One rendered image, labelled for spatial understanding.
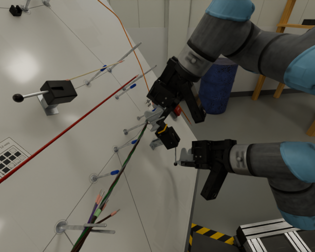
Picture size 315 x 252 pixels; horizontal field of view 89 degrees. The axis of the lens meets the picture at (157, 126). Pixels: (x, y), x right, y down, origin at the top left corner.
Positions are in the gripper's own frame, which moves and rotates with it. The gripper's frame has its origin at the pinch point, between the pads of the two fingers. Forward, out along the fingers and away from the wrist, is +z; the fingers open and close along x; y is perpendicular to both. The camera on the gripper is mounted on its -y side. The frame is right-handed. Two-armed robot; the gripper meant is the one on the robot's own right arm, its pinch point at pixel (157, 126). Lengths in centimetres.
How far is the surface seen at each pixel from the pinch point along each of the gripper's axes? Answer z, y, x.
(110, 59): -4.8, 25.7, -7.7
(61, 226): 3.8, 3.5, 32.9
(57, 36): -8.8, 33.8, 5.6
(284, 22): -70, -70, -316
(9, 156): -1.5, 16.6, 30.6
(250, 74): 18, -94, -332
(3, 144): -2.4, 18.5, 29.9
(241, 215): 73, -109, -57
